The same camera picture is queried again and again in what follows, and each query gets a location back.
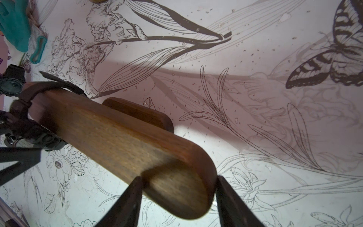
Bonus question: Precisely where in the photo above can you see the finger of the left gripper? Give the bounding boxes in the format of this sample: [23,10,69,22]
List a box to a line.
[1,148,42,186]

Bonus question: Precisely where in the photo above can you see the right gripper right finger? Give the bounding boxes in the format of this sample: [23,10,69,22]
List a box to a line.
[216,176,264,227]

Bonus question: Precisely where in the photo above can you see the glass vase with plants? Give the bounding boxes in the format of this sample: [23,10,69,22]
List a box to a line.
[89,0,108,4]

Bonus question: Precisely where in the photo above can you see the wooden watch stand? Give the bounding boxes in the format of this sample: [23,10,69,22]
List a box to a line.
[35,89,217,219]

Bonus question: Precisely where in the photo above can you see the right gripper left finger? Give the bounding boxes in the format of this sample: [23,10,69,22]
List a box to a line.
[96,176,143,227]

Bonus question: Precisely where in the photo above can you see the teal white garden glove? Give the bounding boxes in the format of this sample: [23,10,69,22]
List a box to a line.
[1,1,47,64]

